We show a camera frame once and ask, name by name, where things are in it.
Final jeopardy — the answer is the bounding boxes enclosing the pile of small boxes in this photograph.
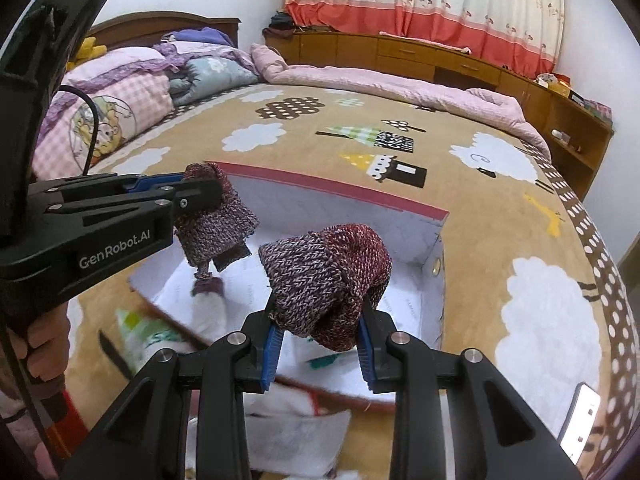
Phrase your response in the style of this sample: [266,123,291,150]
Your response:
[570,92,614,123]

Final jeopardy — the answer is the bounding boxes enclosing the smartphone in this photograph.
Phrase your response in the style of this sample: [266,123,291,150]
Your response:
[557,382,602,461]

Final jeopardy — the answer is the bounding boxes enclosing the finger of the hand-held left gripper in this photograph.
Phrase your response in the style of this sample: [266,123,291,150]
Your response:
[45,179,224,223]
[30,172,188,196]

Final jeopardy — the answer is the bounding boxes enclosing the black cable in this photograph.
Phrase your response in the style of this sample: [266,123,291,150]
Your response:
[0,85,101,480]

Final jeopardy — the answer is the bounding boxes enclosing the yellow plush toy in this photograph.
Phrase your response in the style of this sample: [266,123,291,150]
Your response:
[70,36,108,68]

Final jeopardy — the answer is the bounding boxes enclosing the dark bag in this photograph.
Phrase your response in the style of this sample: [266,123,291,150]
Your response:
[269,11,301,31]

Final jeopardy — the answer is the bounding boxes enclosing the white sock with red trim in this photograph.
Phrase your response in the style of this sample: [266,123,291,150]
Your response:
[185,385,352,477]

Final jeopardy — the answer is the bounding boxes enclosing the cream and red curtain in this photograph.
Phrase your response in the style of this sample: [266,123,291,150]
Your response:
[284,0,566,81]

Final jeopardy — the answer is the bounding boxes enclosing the person's left forearm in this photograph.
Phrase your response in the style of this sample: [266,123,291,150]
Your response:
[0,387,41,480]

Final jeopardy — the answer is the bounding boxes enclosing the long wooden cabinet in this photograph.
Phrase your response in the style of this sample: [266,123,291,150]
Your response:
[264,27,615,201]

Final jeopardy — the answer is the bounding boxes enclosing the maroon knit sock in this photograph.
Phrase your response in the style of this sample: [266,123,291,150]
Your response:
[175,161,260,297]
[259,224,393,352]

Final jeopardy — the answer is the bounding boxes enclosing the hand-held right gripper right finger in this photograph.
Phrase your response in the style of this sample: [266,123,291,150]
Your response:
[357,295,586,480]

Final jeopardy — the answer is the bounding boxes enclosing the grey-blue quilt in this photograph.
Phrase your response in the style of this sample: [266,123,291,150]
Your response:
[167,55,261,108]

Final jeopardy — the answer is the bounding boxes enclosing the person's left hand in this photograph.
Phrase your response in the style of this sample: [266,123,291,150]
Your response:
[10,305,72,391]

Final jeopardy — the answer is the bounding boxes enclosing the white sock with green band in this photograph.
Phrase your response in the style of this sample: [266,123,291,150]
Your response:
[115,309,201,363]
[280,342,366,388]

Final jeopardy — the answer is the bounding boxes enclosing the red cardboard box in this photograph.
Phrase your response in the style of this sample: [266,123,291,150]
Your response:
[127,161,451,416]

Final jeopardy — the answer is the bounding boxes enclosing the brown printed blanket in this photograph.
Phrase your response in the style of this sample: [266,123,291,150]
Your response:
[65,80,632,480]

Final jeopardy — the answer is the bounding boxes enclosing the lilac ruffled quilt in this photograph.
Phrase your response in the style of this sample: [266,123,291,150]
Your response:
[152,40,256,72]

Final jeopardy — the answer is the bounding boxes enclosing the dark wooden headboard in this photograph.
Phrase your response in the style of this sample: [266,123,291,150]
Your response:
[87,14,242,51]

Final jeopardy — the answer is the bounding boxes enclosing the purple cloth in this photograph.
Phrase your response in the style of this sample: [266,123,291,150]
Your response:
[162,27,236,51]

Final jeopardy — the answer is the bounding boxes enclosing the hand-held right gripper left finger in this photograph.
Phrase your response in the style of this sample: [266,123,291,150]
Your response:
[60,292,286,480]

